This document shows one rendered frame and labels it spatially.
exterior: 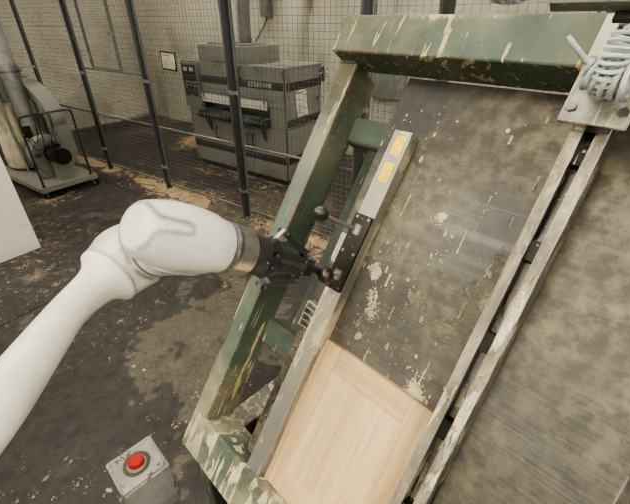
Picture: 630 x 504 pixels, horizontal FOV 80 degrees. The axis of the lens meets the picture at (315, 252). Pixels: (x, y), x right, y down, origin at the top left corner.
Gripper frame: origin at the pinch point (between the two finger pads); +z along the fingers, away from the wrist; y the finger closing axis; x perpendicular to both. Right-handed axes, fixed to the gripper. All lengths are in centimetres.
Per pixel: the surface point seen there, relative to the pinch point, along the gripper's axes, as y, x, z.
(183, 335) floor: 105, -155, 102
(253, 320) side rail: 24.3, -21.5, 13.5
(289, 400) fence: 34.7, 1.6, 12.2
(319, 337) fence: 16.4, 2.0, 12.2
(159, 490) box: 72, -16, -1
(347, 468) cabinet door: 39.0, 21.7, 14.6
